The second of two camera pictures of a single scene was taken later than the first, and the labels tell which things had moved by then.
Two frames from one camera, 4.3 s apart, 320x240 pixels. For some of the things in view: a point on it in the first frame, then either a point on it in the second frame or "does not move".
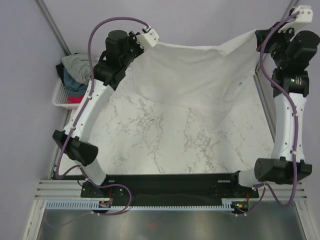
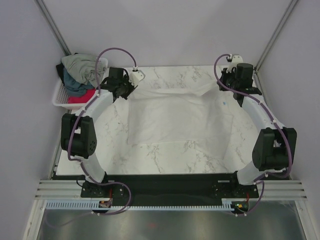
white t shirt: [202, 78] -> [162, 115]
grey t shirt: [79, 66] does not move
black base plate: [201, 187] does not move
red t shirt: [75, 99] does not move
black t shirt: [60, 69] does not move
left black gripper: [132, 38] -> [125, 79]
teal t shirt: [73, 87] does not move
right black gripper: [289, 33] -> [225, 75]
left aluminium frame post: [50, 23] does not move
